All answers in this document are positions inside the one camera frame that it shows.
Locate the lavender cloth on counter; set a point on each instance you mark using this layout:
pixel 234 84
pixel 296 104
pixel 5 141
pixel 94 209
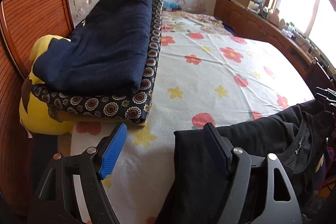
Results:
pixel 287 33

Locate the black printed t-shirt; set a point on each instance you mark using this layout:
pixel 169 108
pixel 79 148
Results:
pixel 296 135

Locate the yellow plush toy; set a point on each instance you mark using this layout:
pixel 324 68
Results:
pixel 34 114

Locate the wooden cabinet counter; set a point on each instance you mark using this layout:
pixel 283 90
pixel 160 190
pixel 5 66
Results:
pixel 248 25

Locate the patterned medallion folded quilt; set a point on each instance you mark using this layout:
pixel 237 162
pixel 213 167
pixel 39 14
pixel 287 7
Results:
pixel 134 108

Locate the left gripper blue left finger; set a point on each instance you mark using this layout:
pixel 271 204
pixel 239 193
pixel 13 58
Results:
pixel 55 199

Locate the cardboard box on counter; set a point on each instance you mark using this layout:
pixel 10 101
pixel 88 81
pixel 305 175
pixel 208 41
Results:
pixel 249 4

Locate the blue tissue pack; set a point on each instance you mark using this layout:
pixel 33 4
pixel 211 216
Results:
pixel 168 6

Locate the pink bottle on counter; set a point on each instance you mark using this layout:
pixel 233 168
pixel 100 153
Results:
pixel 274 17

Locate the large rose floral blanket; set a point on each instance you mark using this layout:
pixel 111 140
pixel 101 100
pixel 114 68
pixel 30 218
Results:
pixel 181 21

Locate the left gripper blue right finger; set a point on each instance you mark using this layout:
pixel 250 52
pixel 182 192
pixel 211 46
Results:
pixel 256 189

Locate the white flower print bedsheet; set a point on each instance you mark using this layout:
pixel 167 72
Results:
pixel 201 78

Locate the navy blue folded blanket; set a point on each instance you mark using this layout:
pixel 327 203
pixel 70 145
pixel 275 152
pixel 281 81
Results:
pixel 105 54

